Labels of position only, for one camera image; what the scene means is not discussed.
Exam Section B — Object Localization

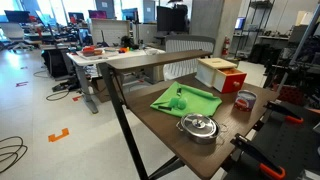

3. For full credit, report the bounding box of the white wooden drawer box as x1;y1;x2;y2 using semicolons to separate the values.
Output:
194;57;239;88

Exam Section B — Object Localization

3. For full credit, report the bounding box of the cardboard box under desk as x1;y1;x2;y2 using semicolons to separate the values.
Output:
91;76;118;104

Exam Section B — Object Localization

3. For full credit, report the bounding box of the red front wooden drawer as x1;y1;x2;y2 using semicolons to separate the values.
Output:
212;67;248;94

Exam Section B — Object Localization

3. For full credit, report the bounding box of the green toy dumbbell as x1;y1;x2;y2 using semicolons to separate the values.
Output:
168;96;188;111

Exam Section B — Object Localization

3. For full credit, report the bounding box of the dark wooden table shelf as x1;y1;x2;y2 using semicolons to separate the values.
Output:
105;49;213;71

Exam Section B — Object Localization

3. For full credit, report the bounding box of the green cloth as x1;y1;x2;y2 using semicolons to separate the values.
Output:
149;81;223;118

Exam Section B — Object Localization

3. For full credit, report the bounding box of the white slatted partition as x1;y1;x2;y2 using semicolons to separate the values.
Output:
162;34;216;82

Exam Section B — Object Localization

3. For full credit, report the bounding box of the steel pot with lid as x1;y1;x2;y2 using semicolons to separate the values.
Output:
175;112;229;145

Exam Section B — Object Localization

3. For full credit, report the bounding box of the white standing desk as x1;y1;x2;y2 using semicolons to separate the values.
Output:
66;47;166;115

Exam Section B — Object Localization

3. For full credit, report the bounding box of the black computer monitor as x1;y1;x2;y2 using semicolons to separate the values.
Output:
156;4;189;33

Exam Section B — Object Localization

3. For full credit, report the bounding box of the red fire extinguisher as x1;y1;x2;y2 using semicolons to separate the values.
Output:
221;35;231;57

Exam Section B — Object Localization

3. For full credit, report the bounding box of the red orange toy on desk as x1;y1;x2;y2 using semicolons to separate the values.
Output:
81;45;104;57

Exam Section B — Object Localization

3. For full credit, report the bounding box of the lit laptop screen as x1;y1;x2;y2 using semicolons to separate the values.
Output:
234;16;247;31

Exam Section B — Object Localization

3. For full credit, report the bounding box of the orange floor tape marker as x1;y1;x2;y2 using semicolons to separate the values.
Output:
47;127;70;143

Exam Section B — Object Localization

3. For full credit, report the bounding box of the black orange bar clamp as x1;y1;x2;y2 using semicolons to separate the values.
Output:
263;100;305;125
230;133;287;180

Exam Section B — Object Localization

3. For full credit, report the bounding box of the black metal shelving rack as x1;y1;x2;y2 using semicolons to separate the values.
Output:
235;0;276;58

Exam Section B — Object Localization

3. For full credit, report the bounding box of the white office chair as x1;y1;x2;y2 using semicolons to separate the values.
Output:
0;22;36;54

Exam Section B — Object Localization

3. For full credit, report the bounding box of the black metal table frame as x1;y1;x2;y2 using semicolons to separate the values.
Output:
98;62;186;180

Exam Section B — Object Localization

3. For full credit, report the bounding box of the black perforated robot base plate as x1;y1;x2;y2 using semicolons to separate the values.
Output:
222;103;320;180

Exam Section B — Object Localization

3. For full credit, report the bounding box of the black floor cable coil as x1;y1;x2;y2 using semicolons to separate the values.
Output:
0;135;29;174

